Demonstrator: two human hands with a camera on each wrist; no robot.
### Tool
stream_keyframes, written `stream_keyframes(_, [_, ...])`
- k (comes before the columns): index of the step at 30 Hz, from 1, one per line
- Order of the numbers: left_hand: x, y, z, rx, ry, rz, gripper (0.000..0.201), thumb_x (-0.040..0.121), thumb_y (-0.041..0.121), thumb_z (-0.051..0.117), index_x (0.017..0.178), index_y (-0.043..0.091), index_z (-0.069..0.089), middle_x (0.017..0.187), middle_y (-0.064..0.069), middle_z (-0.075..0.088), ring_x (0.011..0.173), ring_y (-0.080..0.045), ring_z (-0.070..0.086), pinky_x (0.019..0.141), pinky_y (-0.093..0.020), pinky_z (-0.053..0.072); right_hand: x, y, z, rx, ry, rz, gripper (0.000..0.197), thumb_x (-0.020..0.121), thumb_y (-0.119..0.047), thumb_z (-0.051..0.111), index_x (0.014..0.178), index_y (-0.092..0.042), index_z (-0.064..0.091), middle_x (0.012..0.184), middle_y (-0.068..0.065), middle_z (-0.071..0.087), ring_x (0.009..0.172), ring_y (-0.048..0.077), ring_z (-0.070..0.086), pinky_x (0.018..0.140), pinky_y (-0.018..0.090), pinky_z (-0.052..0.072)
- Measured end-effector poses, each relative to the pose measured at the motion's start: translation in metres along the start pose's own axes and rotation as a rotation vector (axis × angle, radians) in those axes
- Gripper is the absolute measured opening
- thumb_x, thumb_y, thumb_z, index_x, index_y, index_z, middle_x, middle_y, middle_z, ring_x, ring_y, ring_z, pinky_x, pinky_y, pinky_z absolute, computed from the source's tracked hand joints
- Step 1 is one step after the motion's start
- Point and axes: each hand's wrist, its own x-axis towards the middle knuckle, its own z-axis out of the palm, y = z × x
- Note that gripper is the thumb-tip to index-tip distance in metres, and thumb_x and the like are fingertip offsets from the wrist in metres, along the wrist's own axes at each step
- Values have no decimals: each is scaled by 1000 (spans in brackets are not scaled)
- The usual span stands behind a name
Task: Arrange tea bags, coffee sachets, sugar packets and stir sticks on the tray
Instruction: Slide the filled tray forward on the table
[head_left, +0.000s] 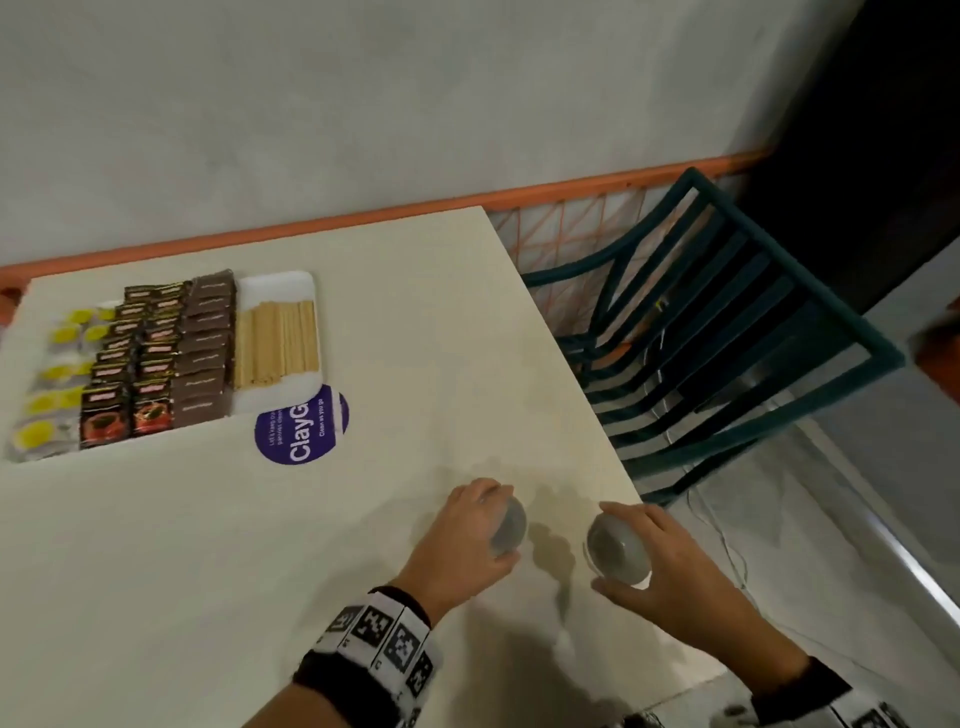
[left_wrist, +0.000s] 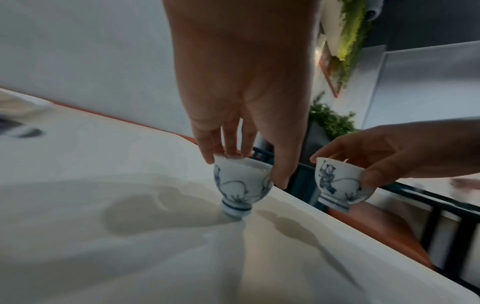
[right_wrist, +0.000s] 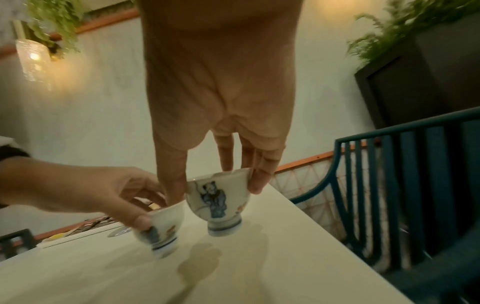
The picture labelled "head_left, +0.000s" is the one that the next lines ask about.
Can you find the person's right hand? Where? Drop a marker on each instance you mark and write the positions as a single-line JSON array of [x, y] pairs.
[[686, 585]]

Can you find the person's left hand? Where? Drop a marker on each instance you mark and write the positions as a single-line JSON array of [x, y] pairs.
[[450, 551]]

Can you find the person's right thumb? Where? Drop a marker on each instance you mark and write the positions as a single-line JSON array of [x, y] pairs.
[[619, 591]]

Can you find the person's left thumb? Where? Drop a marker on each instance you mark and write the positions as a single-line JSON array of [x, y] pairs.
[[504, 560]]

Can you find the person's left forearm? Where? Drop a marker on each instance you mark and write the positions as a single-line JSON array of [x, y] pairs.
[[315, 712]]

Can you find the person's right forearm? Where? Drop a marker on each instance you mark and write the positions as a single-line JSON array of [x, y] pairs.
[[757, 649]]

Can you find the black marker wristband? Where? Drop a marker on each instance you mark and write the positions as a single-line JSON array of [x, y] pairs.
[[375, 645], [825, 701]]

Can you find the round purple sticker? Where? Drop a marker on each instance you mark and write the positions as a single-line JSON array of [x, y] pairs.
[[300, 431]]

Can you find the green metal chair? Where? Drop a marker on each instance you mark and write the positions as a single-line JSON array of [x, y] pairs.
[[750, 315]]

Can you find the pile of wooden stirrers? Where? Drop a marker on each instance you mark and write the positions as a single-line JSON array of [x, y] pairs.
[[276, 341]]

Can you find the white rectangular tray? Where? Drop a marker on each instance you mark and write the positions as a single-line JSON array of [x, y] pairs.
[[281, 289]]

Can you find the row of brown sachets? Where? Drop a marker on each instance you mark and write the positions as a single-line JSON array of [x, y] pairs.
[[202, 345]]

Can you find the red orange object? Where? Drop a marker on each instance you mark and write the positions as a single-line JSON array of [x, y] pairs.
[[941, 352]]

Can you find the rows of red black sachets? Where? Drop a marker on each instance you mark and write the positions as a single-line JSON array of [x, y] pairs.
[[142, 352]]

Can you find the orange mesh railing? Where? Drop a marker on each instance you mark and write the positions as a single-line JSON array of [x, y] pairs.
[[225, 238]]

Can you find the row of yellow packets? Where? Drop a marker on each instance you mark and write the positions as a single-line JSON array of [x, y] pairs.
[[52, 394]]

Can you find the metal floor rail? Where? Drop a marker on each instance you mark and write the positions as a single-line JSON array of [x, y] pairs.
[[892, 547]]

